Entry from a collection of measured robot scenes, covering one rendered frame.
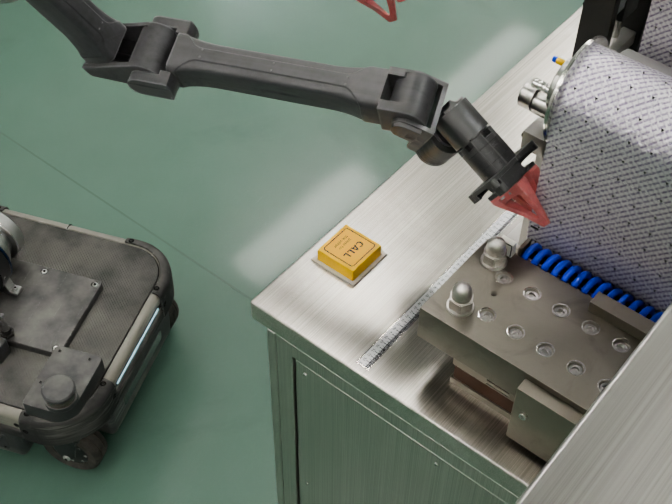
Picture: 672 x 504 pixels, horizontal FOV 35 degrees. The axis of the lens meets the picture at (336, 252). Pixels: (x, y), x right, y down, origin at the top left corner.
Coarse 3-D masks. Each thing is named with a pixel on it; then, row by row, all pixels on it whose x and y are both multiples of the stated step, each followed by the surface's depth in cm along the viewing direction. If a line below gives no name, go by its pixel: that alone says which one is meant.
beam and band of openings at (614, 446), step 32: (640, 352) 58; (608, 384) 57; (640, 384) 57; (608, 416) 56; (640, 416) 56; (576, 448) 54; (608, 448) 54; (640, 448) 54; (544, 480) 53; (576, 480) 53; (608, 480) 53; (640, 480) 53
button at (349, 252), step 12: (348, 228) 164; (336, 240) 162; (348, 240) 162; (360, 240) 162; (372, 240) 163; (324, 252) 161; (336, 252) 161; (348, 252) 161; (360, 252) 161; (372, 252) 161; (336, 264) 160; (348, 264) 159; (360, 264) 159; (348, 276) 160
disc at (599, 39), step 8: (592, 40) 131; (600, 40) 133; (584, 48) 130; (576, 56) 129; (568, 64) 129; (568, 72) 130; (560, 80) 129; (560, 88) 130; (552, 96) 130; (552, 104) 131; (552, 112) 132; (544, 120) 132; (544, 128) 133; (544, 136) 135
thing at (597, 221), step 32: (544, 160) 138; (576, 160) 134; (544, 192) 141; (576, 192) 138; (608, 192) 134; (640, 192) 130; (576, 224) 141; (608, 224) 137; (640, 224) 134; (576, 256) 145; (608, 256) 141; (640, 256) 137; (640, 288) 140
